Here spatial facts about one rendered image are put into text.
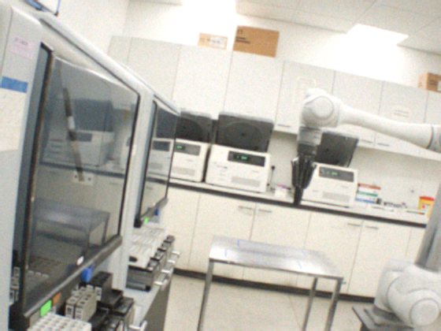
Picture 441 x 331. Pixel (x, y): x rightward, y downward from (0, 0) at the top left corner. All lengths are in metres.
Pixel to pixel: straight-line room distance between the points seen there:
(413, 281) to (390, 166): 3.26
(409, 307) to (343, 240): 2.54
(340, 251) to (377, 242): 0.37
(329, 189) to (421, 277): 2.47
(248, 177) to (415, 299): 2.56
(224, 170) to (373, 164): 1.72
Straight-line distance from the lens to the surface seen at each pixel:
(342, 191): 3.95
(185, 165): 3.82
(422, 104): 4.53
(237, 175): 3.81
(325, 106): 1.39
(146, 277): 1.54
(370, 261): 4.15
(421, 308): 1.54
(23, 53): 0.59
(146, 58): 4.25
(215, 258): 1.81
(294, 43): 4.59
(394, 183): 4.78
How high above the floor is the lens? 1.31
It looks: 3 degrees down
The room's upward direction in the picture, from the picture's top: 10 degrees clockwise
